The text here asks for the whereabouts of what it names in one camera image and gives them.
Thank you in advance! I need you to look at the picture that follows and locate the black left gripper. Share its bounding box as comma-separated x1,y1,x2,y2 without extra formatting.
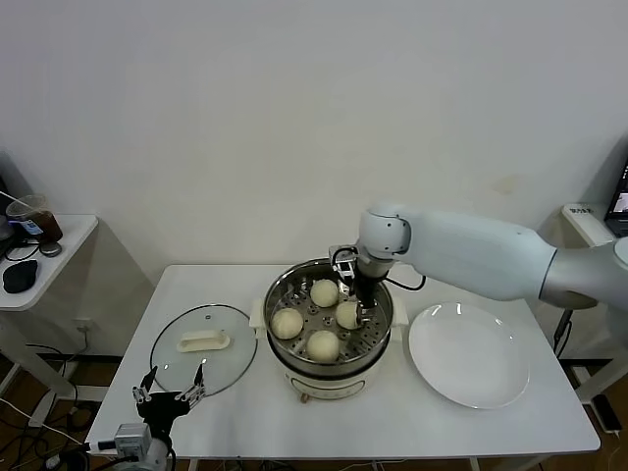
131,362,206,434

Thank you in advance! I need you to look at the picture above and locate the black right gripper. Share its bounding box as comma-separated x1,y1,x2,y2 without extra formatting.
349,274,379,329

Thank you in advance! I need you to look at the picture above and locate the white steamed baozi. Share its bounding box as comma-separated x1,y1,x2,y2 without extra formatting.
270,307,304,340
306,329,341,363
335,300,367,330
310,279,340,309

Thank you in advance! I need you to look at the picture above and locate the glass lid with cream handle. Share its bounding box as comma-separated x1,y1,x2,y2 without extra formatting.
149,303,260,399

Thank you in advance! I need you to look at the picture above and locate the stainless steel steamer basket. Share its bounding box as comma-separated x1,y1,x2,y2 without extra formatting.
264,258,394,375

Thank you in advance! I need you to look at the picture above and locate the cream electric cooker pot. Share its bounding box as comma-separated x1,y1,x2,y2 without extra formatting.
249,295,410,406

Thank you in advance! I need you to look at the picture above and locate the white round plate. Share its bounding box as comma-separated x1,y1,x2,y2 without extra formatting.
407,301,532,409

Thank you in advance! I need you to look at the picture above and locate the white side table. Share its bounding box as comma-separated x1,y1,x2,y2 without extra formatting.
0,213,99,428

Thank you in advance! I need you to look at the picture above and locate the black computer mouse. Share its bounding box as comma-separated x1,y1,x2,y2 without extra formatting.
2,260,39,294

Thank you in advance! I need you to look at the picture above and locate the plastic cup of iced coffee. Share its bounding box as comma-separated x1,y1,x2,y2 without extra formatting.
5,193,64,242

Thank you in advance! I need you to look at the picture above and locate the white desk with side panel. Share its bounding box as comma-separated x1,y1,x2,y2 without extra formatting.
537,203,628,364

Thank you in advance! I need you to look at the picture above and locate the black floor power strip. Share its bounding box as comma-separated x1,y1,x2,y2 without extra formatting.
591,394,623,436

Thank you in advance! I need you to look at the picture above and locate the open laptop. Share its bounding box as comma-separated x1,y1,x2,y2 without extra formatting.
603,156,628,235

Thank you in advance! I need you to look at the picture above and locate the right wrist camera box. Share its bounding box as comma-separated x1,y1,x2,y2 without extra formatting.
327,243,362,281

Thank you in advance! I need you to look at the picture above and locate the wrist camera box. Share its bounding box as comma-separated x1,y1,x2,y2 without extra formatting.
327,243,362,281
87,422,153,460

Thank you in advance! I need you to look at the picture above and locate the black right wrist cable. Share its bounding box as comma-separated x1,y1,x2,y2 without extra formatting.
385,274,427,291

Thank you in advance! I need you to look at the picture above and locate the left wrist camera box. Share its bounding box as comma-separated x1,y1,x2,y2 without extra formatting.
87,422,153,460

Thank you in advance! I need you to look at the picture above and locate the black looped cable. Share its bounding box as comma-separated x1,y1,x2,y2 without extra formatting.
3,238,43,263

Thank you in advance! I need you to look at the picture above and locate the black cable with adapter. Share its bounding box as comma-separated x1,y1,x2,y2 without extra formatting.
552,307,576,357

